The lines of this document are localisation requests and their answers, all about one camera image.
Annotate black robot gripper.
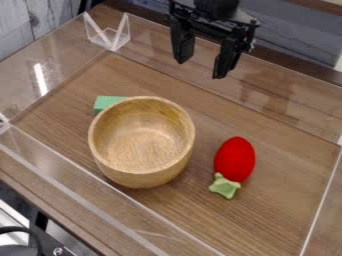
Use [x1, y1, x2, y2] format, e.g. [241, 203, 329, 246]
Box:
[169, 0, 261, 79]

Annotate red plush strawberry green leaves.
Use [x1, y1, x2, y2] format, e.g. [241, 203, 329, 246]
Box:
[209, 136, 257, 199]

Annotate green rectangular block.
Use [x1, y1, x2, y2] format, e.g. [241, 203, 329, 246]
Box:
[94, 96, 126, 115]

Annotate wooden bowl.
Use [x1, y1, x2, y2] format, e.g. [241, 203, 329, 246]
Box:
[89, 96, 197, 189]

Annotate clear acrylic corner bracket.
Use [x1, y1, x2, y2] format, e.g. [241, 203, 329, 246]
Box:
[83, 12, 132, 52]

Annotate clear acrylic tray wall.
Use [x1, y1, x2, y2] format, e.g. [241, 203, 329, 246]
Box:
[0, 15, 342, 256]

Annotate black table leg bracket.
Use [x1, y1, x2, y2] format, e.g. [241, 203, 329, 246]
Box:
[30, 211, 77, 256]

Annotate black cable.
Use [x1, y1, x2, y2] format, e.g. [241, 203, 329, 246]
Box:
[0, 225, 45, 249]

